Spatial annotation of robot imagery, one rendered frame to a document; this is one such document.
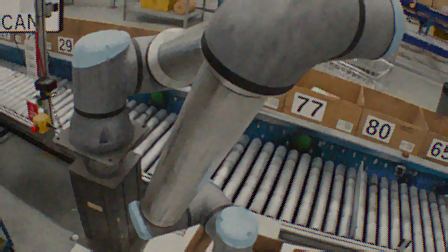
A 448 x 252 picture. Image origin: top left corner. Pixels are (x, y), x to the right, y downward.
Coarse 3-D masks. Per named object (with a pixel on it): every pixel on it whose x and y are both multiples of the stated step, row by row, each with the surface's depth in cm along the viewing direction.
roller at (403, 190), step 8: (400, 184) 158; (400, 192) 153; (400, 200) 149; (408, 200) 146; (400, 208) 145; (408, 208) 141; (400, 216) 140; (408, 216) 136; (408, 224) 131; (408, 232) 127; (408, 248) 119
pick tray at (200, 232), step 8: (200, 224) 111; (200, 232) 114; (192, 240) 106; (200, 240) 116; (208, 240) 117; (256, 240) 112; (264, 240) 111; (272, 240) 110; (280, 240) 109; (192, 248) 109; (200, 248) 113; (256, 248) 114; (264, 248) 113; (272, 248) 112; (280, 248) 109
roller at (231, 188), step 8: (256, 144) 172; (248, 152) 166; (256, 152) 169; (248, 160) 161; (240, 168) 155; (248, 168) 158; (232, 176) 151; (240, 176) 151; (232, 184) 146; (224, 192) 142; (232, 192) 142
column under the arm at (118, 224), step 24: (72, 168) 92; (120, 168) 95; (96, 192) 91; (120, 192) 92; (96, 216) 98; (120, 216) 95; (72, 240) 105; (96, 240) 106; (120, 240) 101; (144, 240) 112
